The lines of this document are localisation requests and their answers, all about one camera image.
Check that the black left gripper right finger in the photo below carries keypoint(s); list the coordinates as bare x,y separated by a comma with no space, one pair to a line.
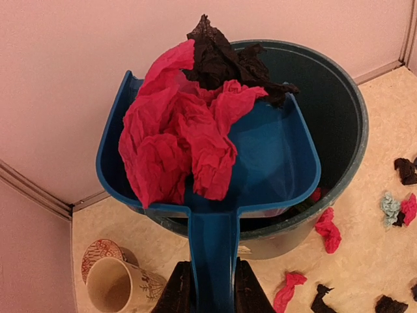
249,295

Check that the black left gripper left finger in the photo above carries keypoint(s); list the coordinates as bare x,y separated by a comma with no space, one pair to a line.
176,296

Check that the blue plastic dustpan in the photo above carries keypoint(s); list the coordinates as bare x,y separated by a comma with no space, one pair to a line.
277,167

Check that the white ceramic mug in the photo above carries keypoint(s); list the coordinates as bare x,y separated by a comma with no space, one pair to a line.
115,282

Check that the long black paper strip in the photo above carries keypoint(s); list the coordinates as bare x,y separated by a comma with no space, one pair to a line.
318,305

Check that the small black paper scrap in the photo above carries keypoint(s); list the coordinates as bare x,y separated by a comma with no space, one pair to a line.
407,171

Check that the teal plastic waste bin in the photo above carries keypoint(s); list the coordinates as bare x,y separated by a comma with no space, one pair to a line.
336,116

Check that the black crumpled paper scrap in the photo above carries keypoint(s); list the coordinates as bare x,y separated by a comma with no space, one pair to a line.
216,61

